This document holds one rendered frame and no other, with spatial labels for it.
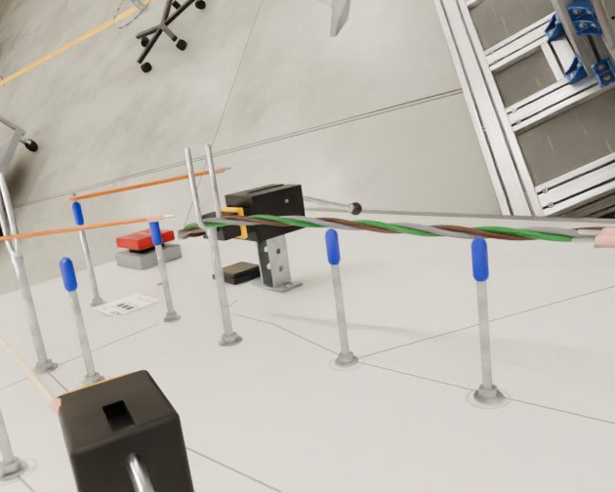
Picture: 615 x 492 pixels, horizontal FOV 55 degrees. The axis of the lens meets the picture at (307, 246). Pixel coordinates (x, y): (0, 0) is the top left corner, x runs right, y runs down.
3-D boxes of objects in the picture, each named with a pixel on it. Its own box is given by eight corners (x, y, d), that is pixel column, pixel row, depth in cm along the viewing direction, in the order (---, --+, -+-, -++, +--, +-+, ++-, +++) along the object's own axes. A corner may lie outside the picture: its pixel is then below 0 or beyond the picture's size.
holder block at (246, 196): (307, 227, 54) (302, 184, 53) (258, 242, 50) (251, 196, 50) (278, 224, 57) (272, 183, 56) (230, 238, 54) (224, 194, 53)
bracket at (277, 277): (303, 285, 54) (295, 231, 53) (282, 293, 52) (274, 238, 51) (271, 278, 57) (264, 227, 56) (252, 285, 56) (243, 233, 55)
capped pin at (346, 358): (332, 367, 37) (314, 232, 35) (338, 356, 38) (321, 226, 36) (355, 367, 36) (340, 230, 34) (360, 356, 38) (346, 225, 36)
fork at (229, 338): (234, 334, 44) (202, 143, 41) (248, 339, 43) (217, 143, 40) (212, 344, 43) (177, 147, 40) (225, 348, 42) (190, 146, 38)
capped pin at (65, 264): (81, 381, 40) (52, 257, 37) (104, 375, 40) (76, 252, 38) (81, 390, 38) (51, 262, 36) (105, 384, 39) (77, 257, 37)
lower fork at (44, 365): (26, 371, 42) (-25, 175, 39) (51, 361, 44) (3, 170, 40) (38, 378, 41) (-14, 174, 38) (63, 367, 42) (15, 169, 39)
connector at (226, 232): (266, 226, 52) (262, 204, 51) (222, 241, 48) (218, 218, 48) (244, 225, 54) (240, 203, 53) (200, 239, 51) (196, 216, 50)
